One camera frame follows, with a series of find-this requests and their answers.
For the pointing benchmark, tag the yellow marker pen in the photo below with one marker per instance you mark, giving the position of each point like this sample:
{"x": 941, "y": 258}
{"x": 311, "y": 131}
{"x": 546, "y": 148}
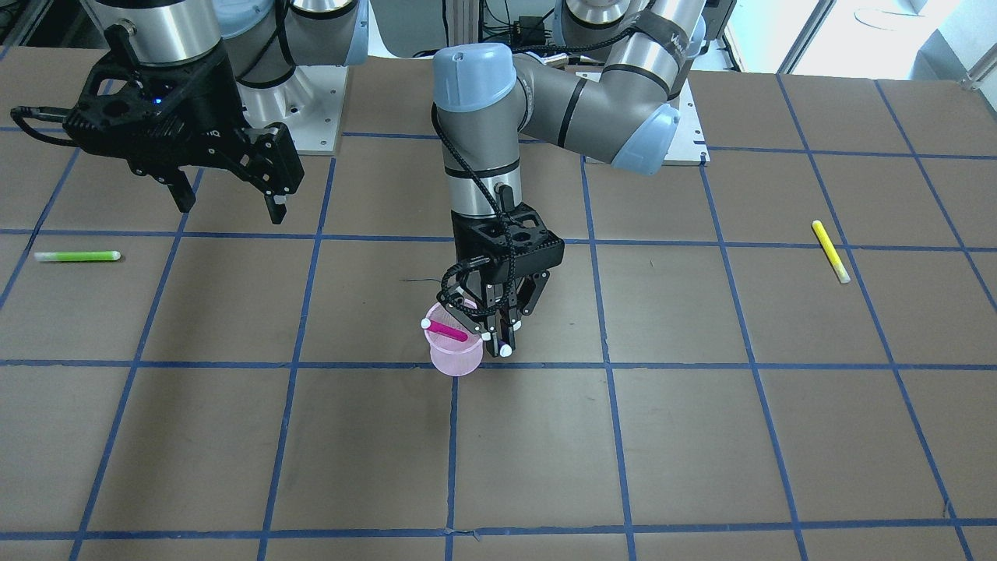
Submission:
{"x": 831, "y": 253}

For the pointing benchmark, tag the pink mesh cup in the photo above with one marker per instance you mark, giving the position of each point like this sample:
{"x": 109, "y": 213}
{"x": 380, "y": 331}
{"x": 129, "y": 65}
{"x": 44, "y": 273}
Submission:
{"x": 456, "y": 359}

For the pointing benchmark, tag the green marker pen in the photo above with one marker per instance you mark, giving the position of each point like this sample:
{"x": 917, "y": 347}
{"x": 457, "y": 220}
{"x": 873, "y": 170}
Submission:
{"x": 77, "y": 257}

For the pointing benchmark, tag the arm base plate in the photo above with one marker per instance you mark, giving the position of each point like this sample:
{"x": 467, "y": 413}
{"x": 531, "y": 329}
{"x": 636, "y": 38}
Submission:
{"x": 310, "y": 103}
{"x": 685, "y": 132}

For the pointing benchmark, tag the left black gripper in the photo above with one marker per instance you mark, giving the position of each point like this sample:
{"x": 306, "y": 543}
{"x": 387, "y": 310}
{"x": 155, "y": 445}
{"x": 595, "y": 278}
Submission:
{"x": 531, "y": 289}

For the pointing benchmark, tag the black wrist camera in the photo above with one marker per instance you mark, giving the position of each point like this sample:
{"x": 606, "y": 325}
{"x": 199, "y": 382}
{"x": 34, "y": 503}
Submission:
{"x": 114, "y": 115}
{"x": 523, "y": 234}

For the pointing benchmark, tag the aluminium frame post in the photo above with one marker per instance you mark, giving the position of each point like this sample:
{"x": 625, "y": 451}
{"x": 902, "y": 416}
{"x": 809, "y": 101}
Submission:
{"x": 462, "y": 21}

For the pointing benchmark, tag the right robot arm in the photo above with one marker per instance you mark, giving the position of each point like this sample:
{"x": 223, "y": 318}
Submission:
{"x": 265, "y": 40}

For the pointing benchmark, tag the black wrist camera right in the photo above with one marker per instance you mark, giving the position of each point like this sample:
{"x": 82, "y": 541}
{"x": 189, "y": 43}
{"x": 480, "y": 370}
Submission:
{"x": 114, "y": 115}

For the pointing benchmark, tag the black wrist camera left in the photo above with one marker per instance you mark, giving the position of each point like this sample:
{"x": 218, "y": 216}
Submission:
{"x": 523, "y": 234}

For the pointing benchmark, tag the pink marker pen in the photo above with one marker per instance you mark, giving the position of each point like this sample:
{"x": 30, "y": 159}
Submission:
{"x": 439, "y": 331}

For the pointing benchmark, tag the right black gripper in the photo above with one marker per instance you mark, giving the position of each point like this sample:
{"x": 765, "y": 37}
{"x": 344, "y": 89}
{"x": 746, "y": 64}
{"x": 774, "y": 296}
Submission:
{"x": 208, "y": 105}

